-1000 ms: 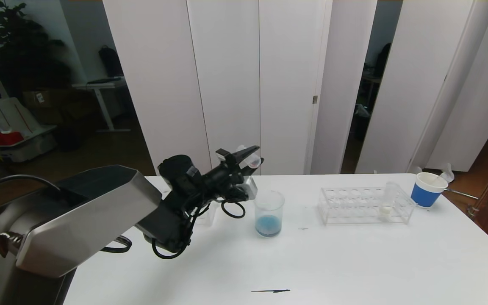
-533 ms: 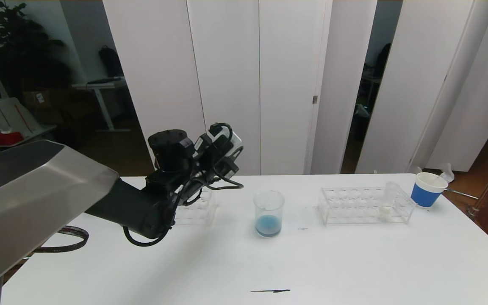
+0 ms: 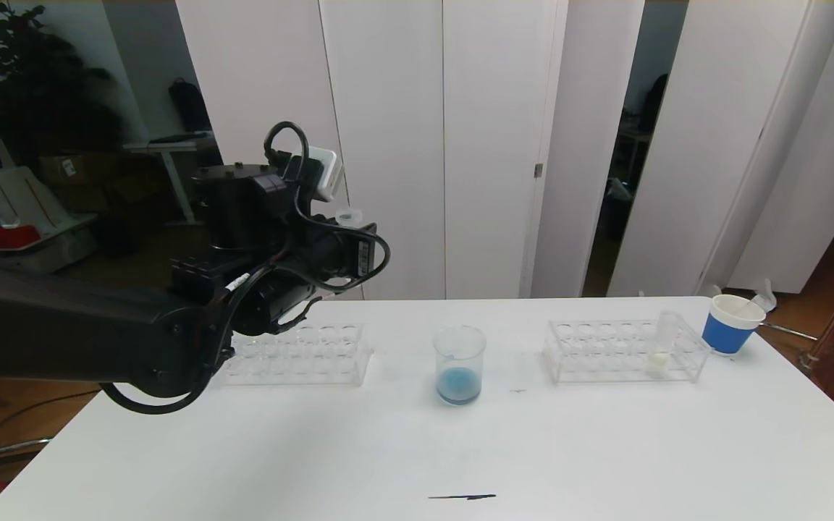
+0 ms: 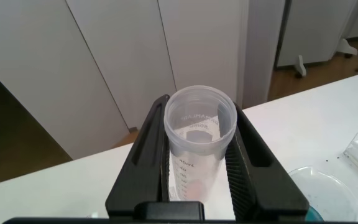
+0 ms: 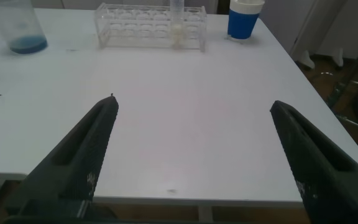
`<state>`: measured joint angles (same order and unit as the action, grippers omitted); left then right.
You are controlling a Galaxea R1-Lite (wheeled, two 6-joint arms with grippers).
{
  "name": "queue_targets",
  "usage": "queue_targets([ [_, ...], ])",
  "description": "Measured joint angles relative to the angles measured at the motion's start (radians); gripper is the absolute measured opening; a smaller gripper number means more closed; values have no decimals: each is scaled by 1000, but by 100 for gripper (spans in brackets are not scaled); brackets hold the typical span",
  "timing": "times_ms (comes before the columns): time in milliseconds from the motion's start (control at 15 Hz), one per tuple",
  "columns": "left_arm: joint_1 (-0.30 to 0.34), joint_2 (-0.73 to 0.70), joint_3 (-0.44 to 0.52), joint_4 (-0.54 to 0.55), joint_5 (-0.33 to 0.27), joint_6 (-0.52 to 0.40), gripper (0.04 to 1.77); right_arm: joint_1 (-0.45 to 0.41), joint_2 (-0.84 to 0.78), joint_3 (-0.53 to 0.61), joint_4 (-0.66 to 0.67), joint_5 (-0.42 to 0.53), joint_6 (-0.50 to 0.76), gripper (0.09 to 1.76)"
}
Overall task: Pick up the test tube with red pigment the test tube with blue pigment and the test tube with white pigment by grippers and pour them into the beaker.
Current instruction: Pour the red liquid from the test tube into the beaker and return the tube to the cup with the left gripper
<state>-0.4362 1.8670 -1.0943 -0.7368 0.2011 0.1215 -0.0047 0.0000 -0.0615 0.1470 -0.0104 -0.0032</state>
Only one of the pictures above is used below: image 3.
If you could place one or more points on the clear conical test tube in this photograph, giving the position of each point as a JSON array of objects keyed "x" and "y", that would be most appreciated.
[{"x": 757, "y": 297}]

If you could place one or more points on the brown cardboard box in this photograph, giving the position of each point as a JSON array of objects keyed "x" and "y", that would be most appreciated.
[{"x": 73, "y": 177}]

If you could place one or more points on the test tube with yellowish liquid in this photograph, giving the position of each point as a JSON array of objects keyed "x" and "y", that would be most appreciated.
[{"x": 662, "y": 358}]

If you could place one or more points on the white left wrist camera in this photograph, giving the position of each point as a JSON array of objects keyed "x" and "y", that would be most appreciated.
[{"x": 321, "y": 174}]

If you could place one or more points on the clear acrylic tube rack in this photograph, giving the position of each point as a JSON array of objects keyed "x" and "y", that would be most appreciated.
[
  {"x": 316, "y": 354},
  {"x": 598, "y": 354}
]

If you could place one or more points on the metal chair base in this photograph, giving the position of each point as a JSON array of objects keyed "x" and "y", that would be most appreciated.
[{"x": 11, "y": 447}]

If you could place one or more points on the clear plastic beaker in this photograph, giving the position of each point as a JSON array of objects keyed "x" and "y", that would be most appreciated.
[{"x": 459, "y": 387}]

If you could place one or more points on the white folding screen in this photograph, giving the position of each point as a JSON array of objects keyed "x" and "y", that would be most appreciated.
[
  {"x": 424, "y": 145},
  {"x": 714, "y": 145}
]

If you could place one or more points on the dark office chair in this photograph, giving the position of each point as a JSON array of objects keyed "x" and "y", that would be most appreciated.
[{"x": 654, "y": 101}]

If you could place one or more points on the green potted plant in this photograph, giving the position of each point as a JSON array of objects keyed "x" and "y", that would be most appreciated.
[{"x": 33, "y": 72}]

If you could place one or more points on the blue white paper cup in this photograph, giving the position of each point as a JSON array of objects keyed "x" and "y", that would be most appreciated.
[{"x": 725, "y": 334}]

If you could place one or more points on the test tube with red liquid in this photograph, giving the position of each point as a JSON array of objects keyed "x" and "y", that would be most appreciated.
[{"x": 348, "y": 215}]

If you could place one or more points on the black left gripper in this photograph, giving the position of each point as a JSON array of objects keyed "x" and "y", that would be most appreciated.
[{"x": 363, "y": 255}]

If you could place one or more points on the white desk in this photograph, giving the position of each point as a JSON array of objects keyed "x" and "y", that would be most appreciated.
[{"x": 171, "y": 141}]

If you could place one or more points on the black backpack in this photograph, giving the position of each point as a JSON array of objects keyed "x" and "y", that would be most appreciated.
[{"x": 189, "y": 105}]

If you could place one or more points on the white machine base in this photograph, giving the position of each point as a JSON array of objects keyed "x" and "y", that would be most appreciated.
[{"x": 48, "y": 246}]

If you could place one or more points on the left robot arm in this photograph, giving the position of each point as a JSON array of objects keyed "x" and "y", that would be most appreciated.
[{"x": 62, "y": 325}]

